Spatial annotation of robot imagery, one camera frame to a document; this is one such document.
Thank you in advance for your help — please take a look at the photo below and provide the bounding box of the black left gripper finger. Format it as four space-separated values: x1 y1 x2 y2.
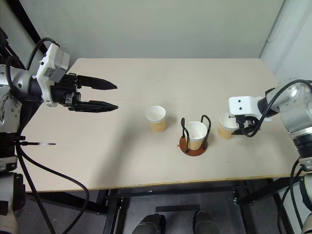
69 99 119 114
77 75 118 91

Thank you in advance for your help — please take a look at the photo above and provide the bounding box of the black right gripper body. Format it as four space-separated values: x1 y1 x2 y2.
234 114 259 134

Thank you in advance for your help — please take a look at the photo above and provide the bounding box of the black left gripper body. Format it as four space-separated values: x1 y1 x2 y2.
52 73 81 112

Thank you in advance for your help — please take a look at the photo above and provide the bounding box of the ribbed paper cup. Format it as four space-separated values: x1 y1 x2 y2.
218 112 239 140
185 121 208 151
145 105 168 133

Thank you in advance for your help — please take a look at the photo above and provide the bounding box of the black zip tie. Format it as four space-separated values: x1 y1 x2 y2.
14 140 57 147

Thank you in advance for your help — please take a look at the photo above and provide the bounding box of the dark rounded robot foot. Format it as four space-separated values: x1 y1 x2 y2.
193 210 220 234
132 212 167 234

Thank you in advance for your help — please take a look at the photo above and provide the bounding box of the black floor tape strip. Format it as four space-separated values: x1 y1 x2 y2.
155 204 201 214

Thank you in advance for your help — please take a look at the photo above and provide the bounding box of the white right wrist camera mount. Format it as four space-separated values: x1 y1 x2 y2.
228 96 266 123

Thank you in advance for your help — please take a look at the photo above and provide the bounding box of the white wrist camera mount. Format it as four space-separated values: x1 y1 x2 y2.
36 43 71 108
228 96 266 123

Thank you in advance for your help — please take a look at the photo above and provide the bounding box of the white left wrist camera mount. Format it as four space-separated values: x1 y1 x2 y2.
36 43 71 108

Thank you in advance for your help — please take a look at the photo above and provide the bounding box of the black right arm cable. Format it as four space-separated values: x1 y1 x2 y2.
240 79 312 138

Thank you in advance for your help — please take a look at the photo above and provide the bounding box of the black wire cup holder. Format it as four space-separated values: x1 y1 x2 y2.
179 114 212 157

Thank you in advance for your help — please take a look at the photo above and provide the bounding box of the black diagonal wall beam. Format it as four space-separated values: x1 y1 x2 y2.
9 0 48 56

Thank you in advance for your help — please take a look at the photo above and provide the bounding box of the thick black hanging cable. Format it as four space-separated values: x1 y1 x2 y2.
14 143 90 234

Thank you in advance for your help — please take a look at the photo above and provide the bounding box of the black thin cable bundle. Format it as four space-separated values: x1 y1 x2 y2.
277 157 304 234

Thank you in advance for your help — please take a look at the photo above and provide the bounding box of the black metal table frame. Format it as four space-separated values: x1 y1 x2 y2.
24 177 304 234

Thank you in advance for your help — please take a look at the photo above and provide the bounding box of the white wall conduit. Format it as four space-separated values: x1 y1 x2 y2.
266 0 312 44

